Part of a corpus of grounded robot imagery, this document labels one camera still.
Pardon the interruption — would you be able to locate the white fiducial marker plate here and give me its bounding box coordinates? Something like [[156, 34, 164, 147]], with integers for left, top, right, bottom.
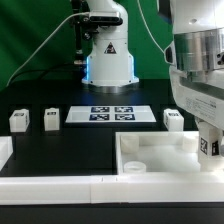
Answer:
[[66, 106, 156, 123]]

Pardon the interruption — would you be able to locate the black cable on table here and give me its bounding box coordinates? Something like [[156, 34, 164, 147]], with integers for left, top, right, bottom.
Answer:
[[13, 64, 88, 81]]

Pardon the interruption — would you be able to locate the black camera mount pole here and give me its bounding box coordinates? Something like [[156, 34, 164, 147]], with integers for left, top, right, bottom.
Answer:
[[70, 0, 97, 66]]

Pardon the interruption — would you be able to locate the grey cable left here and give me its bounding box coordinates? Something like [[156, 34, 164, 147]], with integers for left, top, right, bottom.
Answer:
[[6, 11, 91, 87]]

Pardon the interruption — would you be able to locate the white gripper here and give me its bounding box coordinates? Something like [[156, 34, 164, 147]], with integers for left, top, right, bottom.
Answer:
[[169, 66, 224, 130]]

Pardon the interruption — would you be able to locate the white square tabletop part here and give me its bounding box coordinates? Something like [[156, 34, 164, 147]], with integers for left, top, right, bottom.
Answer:
[[115, 131, 224, 174]]

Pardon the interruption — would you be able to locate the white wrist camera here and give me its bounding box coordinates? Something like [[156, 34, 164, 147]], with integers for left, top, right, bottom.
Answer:
[[164, 42, 175, 65]]

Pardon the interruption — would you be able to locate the grey cable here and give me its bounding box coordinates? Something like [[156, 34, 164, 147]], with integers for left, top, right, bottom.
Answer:
[[136, 0, 167, 54], [6, 11, 91, 87]]

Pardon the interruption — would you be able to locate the grey cable right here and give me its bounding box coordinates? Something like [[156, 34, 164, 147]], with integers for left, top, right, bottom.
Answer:
[[136, 0, 167, 54]]

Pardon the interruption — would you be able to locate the white U-shaped obstacle fence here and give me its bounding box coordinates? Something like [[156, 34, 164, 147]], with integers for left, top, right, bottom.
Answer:
[[0, 133, 224, 205]]

